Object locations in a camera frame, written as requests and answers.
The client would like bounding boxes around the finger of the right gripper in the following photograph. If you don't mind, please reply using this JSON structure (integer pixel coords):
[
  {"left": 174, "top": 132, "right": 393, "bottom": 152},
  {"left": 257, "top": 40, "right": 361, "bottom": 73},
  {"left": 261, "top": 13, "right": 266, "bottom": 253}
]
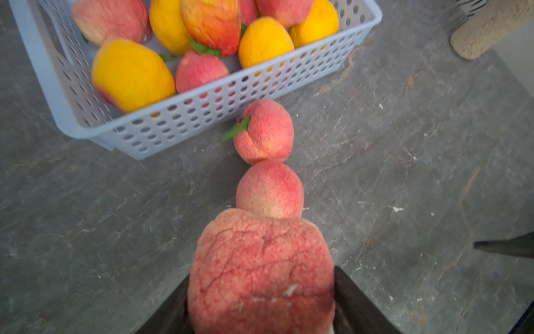
[{"left": 473, "top": 232, "right": 534, "bottom": 259}]

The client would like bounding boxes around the frosted plastic cup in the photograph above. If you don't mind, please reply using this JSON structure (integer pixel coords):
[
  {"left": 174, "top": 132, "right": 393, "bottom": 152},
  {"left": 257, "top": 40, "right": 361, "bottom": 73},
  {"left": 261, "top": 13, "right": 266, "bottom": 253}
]
[{"left": 449, "top": 0, "right": 533, "bottom": 61}]

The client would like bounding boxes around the yellow peach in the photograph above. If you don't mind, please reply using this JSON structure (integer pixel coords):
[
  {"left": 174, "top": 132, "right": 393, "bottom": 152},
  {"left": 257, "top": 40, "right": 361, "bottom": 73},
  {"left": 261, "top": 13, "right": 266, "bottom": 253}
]
[
  {"left": 91, "top": 39, "right": 176, "bottom": 114},
  {"left": 289, "top": 0, "right": 339, "bottom": 49},
  {"left": 150, "top": 0, "right": 193, "bottom": 56},
  {"left": 238, "top": 17, "right": 295, "bottom": 69}
]

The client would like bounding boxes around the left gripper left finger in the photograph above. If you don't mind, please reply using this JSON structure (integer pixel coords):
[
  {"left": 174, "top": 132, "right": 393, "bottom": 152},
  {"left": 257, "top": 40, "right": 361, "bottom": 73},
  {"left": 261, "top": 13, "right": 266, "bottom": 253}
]
[{"left": 135, "top": 276, "right": 192, "bottom": 334}]

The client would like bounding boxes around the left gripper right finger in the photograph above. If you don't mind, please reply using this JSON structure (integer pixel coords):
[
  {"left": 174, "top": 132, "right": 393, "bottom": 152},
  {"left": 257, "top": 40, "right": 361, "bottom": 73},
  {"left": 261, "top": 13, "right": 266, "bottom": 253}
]
[{"left": 333, "top": 266, "right": 401, "bottom": 334}]

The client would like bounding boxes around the pink peach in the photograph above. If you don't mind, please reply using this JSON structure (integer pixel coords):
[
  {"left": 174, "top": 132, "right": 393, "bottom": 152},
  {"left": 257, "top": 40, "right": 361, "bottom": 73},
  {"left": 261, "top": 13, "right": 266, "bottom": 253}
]
[
  {"left": 175, "top": 51, "right": 229, "bottom": 93},
  {"left": 72, "top": 0, "right": 152, "bottom": 46},
  {"left": 257, "top": 0, "right": 314, "bottom": 28},
  {"left": 180, "top": 0, "right": 241, "bottom": 57},
  {"left": 188, "top": 209, "right": 336, "bottom": 333},
  {"left": 222, "top": 99, "right": 294, "bottom": 165},
  {"left": 236, "top": 160, "right": 304, "bottom": 218}
]

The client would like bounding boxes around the light blue plastic basket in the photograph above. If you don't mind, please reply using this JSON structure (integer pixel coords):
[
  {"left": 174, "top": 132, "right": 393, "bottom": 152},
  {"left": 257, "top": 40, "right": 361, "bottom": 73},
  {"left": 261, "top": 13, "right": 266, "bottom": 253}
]
[{"left": 10, "top": 1, "right": 382, "bottom": 160}]

